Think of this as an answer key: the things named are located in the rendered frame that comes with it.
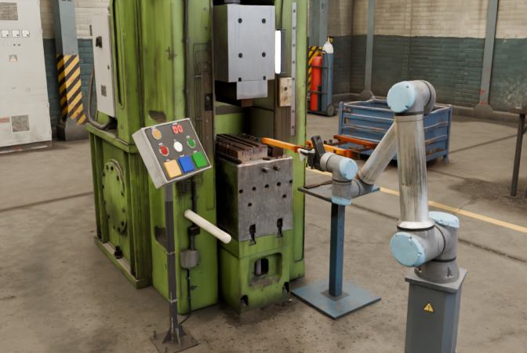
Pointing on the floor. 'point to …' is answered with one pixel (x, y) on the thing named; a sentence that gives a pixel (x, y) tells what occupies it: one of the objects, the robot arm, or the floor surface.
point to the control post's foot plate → (164, 344)
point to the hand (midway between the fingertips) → (300, 148)
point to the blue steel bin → (361, 116)
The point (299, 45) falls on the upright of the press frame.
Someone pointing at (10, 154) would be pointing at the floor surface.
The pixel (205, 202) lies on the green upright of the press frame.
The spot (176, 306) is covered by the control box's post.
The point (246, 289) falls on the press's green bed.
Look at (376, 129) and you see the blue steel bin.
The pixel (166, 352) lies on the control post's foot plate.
